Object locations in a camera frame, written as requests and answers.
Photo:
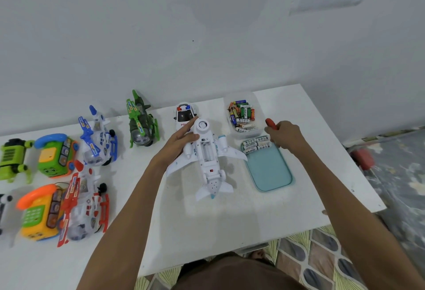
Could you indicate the person's right hand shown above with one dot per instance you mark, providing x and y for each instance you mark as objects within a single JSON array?
[{"x": 288, "y": 137}]

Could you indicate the person's left hand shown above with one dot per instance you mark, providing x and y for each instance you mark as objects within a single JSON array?
[{"x": 172, "y": 148}]

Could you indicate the person's left thumb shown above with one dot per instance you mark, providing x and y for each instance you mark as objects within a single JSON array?
[{"x": 192, "y": 137}]

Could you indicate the person's right fingers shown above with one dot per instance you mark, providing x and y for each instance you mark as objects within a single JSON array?
[{"x": 273, "y": 133}]

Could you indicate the white toy airplane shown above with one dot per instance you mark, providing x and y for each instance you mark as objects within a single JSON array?
[{"x": 208, "y": 155}]

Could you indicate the person's right forearm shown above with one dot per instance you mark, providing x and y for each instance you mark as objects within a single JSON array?
[{"x": 358, "y": 223}]

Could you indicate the person's left forearm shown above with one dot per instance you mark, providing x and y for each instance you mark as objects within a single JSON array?
[{"x": 124, "y": 223}]

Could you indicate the clear plastic container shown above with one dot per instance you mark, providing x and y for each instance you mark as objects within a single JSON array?
[{"x": 261, "y": 119}]

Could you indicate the row of white batteries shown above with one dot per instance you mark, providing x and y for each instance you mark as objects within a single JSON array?
[{"x": 255, "y": 144}]

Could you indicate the white toy police car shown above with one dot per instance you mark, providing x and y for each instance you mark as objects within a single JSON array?
[{"x": 184, "y": 113}]

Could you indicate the pile of assorted batteries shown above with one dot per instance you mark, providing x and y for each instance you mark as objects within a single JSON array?
[{"x": 242, "y": 115}]

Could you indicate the teal plastic tray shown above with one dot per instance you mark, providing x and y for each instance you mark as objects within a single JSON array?
[{"x": 268, "y": 171}]

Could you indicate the green toy helicopter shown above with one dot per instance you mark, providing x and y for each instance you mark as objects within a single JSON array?
[{"x": 142, "y": 124}]

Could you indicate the blue and white toy helicopter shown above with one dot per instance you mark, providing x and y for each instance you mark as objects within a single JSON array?
[{"x": 98, "y": 142}]

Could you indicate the red round object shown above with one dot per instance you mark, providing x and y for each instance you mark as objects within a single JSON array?
[{"x": 363, "y": 159}]

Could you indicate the person's foot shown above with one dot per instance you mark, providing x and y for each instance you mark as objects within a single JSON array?
[{"x": 257, "y": 254}]

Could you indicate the red and white toy helicopter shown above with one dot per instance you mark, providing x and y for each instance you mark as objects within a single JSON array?
[{"x": 84, "y": 208}]

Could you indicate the grey floral mattress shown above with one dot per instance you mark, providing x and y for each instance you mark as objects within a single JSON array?
[{"x": 398, "y": 183}]

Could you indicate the green toy phone car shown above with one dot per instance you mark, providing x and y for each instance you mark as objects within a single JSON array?
[{"x": 54, "y": 158}]

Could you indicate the person's brown shorts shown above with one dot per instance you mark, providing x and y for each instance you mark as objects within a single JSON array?
[{"x": 232, "y": 275}]

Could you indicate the yellow toy phone car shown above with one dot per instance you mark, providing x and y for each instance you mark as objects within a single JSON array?
[{"x": 38, "y": 215}]

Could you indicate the lime green toy robot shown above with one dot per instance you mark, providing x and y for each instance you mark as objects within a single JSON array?
[{"x": 13, "y": 160}]

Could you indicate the black and white toy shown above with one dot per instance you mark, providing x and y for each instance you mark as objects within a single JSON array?
[{"x": 4, "y": 205}]

